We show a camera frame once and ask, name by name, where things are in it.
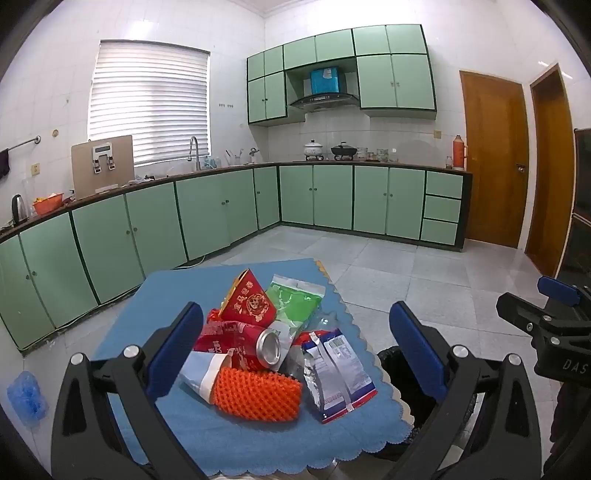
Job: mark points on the dark towel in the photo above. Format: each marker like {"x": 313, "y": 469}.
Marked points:
{"x": 3, "y": 164}

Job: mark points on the tan board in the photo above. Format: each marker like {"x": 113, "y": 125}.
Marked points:
{"x": 83, "y": 175}

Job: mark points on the red paper cone package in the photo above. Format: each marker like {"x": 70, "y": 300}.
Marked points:
{"x": 251, "y": 302}

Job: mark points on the clear plastic wrapper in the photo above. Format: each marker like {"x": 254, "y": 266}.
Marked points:
{"x": 323, "y": 322}

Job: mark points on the steel electric kettle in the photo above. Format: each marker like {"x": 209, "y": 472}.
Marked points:
{"x": 18, "y": 210}

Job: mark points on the orange plastic basin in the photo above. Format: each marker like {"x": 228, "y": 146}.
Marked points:
{"x": 46, "y": 206}

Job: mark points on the green base cabinets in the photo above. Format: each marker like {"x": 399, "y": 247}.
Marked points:
{"x": 323, "y": 198}

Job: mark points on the green wall cabinets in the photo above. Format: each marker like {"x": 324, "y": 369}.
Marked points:
{"x": 397, "y": 78}

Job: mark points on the utensil holder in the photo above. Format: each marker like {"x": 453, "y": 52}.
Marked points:
{"x": 233, "y": 159}

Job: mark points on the narrow wooden door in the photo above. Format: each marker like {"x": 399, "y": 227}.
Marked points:
{"x": 549, "y": 184}

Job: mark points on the green plastic bag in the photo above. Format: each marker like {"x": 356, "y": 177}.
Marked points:
{"x": 291, "y": 300}

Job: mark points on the metal towel bar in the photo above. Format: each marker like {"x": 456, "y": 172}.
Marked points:
{"x": 23, "y": 144}

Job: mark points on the white window blind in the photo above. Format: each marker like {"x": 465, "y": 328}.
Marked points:
{"x": 147, "y": 101}

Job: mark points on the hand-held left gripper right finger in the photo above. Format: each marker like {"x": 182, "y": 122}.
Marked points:
{"x": 415, "y": 350}

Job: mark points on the orange foam net sleeve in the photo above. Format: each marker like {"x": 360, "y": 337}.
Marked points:
{"x": 254, "y": 392}

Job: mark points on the dark glass cabinet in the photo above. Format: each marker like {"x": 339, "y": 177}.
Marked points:
{"x": 581, "y": 207}

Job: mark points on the white blue snack packet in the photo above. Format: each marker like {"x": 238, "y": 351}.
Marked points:
{"x": 341, "y": 374}

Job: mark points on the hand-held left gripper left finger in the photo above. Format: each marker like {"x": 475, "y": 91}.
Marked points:
{"x": 178, "y": 350}

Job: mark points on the range hood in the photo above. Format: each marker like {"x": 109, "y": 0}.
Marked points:
{"x": 323, "y": 99}

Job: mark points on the red plastic wrapper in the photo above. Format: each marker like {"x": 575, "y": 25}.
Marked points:
{"x": 212, "y": 316}

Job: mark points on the light blue drink carton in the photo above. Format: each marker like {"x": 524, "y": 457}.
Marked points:
{"x": 198, "y": 374}

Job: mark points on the black trash bin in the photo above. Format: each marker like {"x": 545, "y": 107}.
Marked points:
{"x": 406, "y": 392}

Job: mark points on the blue plastic bag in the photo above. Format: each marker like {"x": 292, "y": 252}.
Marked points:
{"x": 27, "y": 397}

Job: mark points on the black wok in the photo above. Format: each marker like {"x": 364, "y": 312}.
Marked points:
{"x": 344, "y": 150}

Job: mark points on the white cooking pot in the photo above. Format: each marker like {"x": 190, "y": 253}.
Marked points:
{"x": 314, "y": 150}

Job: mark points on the red drink can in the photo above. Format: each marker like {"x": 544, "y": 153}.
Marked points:
{"x": 231, "y": 344}

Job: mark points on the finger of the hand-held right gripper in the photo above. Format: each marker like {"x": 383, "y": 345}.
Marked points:
{"x": 558, "y": 288}
{"x": 521, "y": 309}

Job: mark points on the steel kitchen faucet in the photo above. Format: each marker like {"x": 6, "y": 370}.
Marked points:
{"x": 194, "y": 145}

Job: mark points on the white clip device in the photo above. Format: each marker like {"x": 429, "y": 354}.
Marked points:
{"x": 104, "y": 157}

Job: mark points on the blue tablecloth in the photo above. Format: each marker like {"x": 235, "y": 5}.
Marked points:
{"x": 231, "y": 438}

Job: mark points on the red thermos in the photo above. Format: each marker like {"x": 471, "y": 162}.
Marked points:
{"x": 458, "y": 154}

